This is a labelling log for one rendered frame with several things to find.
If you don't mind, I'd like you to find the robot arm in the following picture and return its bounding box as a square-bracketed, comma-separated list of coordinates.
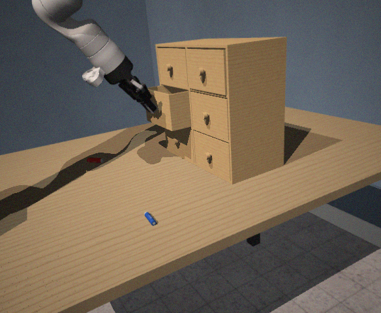
[32, 0, 125, 87]

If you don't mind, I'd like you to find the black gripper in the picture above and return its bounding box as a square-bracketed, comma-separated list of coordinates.
[104, 56, 158, 113]

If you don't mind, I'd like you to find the blue aaa battery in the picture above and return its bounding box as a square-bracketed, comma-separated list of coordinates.
[144, 212, 156, 226]

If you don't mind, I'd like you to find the small wooden chest of drawers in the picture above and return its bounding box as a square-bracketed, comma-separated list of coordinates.
[155, 37, 287, 184]

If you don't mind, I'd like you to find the red battery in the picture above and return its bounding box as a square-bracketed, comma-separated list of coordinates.
[87, 158, 104, 163]

